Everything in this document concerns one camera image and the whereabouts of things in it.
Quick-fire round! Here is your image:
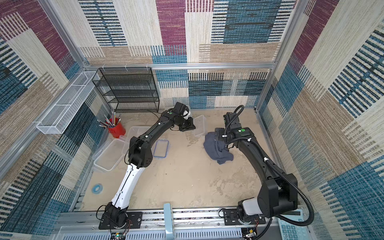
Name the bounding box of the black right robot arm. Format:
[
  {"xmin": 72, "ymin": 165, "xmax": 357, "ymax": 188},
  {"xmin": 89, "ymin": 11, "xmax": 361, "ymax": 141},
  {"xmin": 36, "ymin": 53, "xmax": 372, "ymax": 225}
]
[{"xmin": 215, "ymin": 113, "xmax": 298, "ymax": 218}]

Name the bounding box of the blue-rimmed small box lid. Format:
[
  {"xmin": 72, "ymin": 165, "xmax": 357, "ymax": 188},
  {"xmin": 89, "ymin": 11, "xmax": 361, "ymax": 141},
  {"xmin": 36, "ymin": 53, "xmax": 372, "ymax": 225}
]
[{"xmin": 153, "ymin": 140, "xmax": 169, "ymax": 159}]

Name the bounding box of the white mesh wall basket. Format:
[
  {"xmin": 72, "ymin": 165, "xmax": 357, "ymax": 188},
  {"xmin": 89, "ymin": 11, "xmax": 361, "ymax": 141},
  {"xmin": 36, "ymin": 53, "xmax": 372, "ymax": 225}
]
[{"xmin": 37, "ymin": 71, "xmax": 96, "ymax": 135}]

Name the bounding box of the dark blue cloth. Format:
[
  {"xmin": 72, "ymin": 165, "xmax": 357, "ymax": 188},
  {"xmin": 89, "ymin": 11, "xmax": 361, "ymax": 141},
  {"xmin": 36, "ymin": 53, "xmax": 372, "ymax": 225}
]
[{"xmin": 203, "ymin": 132, "xmax": 234, "ymax": 165}]

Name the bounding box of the clear lunch box lid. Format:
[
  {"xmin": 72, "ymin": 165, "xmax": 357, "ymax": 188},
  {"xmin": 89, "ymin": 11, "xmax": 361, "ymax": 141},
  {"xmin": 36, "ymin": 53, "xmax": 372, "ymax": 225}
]
[{"xmin": 92, "ymin": 136, "xmax": 126, "ymax": 173}]

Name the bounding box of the black mesh shelf rack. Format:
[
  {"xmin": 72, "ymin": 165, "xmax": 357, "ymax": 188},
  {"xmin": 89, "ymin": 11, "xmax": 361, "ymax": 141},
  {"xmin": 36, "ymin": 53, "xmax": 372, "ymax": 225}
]
[{"xmin": 92, "ymin": 67, "xmax": 160, "ymax": 113}]

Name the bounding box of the aluminium front rail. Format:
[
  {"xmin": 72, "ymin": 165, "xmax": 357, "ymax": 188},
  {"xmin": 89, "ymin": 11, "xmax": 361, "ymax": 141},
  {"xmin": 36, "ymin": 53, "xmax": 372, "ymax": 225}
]
[{"xmin": 50, "ymin": 207, "xmax": 282, "ymax": 240}]

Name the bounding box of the light blue calculator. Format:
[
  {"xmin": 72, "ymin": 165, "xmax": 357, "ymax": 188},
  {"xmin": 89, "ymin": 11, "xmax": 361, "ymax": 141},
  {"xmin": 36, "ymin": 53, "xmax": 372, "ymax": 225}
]
[{"xmin": 278, "ymin": 209, "xmax": 311, "ymax": 240}]

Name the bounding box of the light blue rail clamp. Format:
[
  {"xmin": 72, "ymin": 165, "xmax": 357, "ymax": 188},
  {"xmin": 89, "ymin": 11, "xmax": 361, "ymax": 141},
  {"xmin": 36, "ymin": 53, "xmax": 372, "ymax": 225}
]
[{"xmin": 164, "ymin": 203, "xmax": 175, "ymax": 240}]

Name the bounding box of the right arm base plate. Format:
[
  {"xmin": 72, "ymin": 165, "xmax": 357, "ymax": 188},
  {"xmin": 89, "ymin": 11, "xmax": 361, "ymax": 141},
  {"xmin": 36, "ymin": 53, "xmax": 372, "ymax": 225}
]
[{"xmin": 218, "ymin": 208, "xmax": 266, "ymax": 226}]

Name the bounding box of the small blue-rimmed lunch box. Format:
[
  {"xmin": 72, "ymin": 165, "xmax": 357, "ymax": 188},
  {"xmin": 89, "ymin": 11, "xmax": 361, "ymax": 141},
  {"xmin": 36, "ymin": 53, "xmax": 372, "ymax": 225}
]
[{"xmin": 193, "ymin": 115, "xmax": 207, "ymax": 137}]

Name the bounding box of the red pen cup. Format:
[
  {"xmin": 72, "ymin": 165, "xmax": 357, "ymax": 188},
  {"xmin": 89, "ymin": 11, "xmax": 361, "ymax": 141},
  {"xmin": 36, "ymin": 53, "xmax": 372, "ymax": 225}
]
[{"xmin": 107, "ymin": 118, "xmax": 126, "ymax": 139}]

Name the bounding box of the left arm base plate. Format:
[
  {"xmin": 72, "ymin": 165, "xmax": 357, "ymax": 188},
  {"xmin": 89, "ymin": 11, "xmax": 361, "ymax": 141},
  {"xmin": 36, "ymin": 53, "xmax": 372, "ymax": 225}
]
[{"xmin": 98, "ymin": 212, "xmax": 143, "ymax": 230}]

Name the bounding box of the blue tape roll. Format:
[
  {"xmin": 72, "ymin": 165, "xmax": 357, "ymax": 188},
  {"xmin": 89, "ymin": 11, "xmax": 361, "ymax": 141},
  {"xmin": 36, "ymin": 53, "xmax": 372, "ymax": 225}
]
[{"xmin": 91, "ymin": 184, "xmax": 103, "ymax": 195}]

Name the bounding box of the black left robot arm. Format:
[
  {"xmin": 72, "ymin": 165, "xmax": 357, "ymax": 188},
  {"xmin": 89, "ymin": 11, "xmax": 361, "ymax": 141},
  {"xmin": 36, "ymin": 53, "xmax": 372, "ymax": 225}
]
[{"xmin": 99, "ymin": 102, "xmax": 196, "ymax": 230}]

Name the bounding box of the large clear plastic lunch box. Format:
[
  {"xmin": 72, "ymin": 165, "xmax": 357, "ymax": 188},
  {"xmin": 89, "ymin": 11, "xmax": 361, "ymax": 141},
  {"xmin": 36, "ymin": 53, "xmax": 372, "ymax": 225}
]
[{"xmin": 122, "ymin": 126, "xmax": 158, "ymax": 158}]

